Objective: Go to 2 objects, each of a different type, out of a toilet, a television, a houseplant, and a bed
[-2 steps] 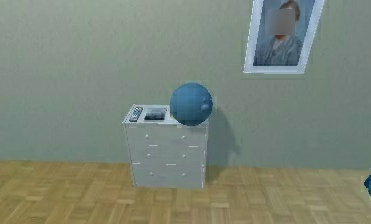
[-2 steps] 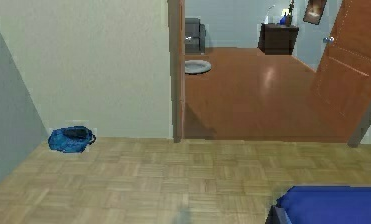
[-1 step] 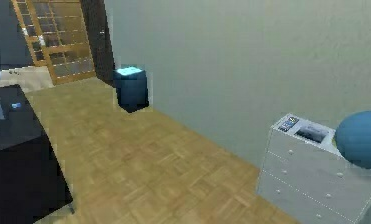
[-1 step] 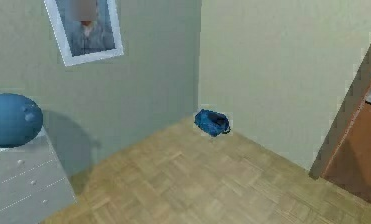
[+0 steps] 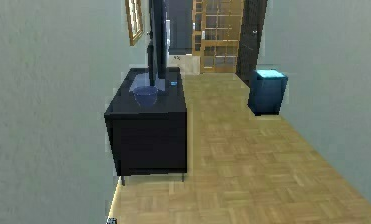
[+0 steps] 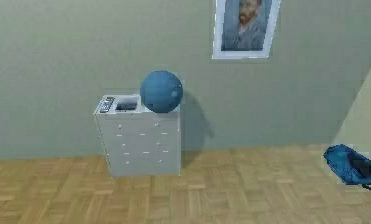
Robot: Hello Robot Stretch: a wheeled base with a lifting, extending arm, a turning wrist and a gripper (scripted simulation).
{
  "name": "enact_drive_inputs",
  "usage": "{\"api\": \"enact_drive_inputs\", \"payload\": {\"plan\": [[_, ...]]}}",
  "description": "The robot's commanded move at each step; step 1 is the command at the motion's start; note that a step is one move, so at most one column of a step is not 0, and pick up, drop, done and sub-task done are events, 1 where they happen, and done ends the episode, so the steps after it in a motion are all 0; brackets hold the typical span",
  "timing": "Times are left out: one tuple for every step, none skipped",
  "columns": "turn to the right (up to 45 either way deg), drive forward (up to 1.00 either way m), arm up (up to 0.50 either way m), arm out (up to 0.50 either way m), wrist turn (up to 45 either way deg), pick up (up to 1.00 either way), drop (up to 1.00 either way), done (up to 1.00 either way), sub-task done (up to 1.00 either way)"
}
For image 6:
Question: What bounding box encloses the blue ball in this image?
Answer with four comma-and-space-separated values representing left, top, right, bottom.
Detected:
139, 69, 184, 114

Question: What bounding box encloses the white chest of drawers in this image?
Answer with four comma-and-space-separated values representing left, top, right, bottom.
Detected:
93, 94, 182, 178

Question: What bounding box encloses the grey laptop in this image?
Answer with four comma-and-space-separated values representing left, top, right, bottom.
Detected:
114, 95, 140, 112

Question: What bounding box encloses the white framed portrait picture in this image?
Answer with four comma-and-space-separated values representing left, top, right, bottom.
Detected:
211, 0, 282, 61

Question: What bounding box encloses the blue bin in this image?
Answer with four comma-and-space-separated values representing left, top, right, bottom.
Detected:
322, 143, 371, 191

